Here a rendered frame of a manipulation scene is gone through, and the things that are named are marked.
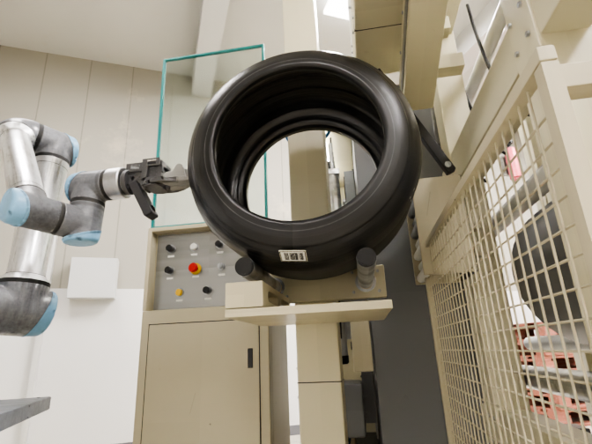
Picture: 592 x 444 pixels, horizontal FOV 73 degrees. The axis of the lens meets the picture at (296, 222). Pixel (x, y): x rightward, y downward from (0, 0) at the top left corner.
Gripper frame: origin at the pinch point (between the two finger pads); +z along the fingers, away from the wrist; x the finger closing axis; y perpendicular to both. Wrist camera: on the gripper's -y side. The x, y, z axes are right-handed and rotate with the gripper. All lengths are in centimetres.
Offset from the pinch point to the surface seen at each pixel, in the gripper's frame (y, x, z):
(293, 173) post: 12.7, 28.3, 24.1
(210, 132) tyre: 7.0, -12.9, 9.8
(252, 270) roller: -27.5, -8.4, 19.1
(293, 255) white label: -25.5, -11.0, 29.2
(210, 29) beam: 223, 168, -65
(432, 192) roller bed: -1, 21, 68
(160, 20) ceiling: 248, 173, -115
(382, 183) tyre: -11, -13, 50
